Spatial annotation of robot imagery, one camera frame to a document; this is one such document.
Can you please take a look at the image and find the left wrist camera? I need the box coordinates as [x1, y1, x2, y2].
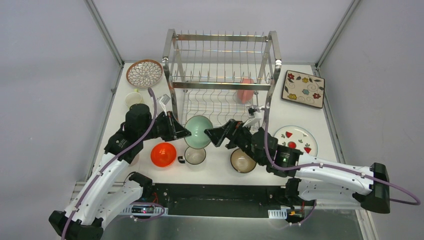
[157, 94, 171, 107]

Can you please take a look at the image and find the mint green bowl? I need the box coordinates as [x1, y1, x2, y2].
[184, 115, 213, 149]

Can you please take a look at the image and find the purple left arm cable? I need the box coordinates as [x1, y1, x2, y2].
[60, 87, 168, 240]

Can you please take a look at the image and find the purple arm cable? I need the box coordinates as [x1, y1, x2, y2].
[60, 87, 168, 240]
[263, 109, 422, 229]

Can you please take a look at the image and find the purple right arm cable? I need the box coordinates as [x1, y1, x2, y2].
[263, 109, 422, 229]

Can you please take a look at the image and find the white ribbed mug black rim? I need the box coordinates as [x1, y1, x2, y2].
[177, 147, 207, 165]

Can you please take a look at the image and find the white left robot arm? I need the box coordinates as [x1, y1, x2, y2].
[48, 103, 191, 240]

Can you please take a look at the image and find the beige bowl dark rim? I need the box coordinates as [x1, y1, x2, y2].
[230, 148, 257, 174]

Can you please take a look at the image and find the stainless steel dish rack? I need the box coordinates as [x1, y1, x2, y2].
[162, 29, 282, 127]

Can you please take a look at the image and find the light green mug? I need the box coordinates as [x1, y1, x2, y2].
[124, 88, 144, 108]

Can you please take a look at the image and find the square floral plate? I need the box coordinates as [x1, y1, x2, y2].
[281, 70, 326, 109]

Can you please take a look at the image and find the pink mug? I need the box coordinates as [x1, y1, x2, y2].
[237, 78, 254, 104]

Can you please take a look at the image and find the brown floral round plate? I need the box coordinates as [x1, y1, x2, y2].
[126, 59, 164, 89]

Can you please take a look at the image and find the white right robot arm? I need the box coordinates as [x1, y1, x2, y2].
[204, 119, 390, 214]

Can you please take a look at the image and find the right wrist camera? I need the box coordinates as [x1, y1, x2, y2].
[245, 105, 266, 126]

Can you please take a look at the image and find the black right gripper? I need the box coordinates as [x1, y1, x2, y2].
[204, 119, 265, 166]

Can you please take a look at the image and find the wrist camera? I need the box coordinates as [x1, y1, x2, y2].
[245, 105, 266, 126]
[157, 94, 171, 107]

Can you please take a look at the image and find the orange plastic bowl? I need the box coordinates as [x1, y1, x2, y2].
[150, 142, 177, 168]

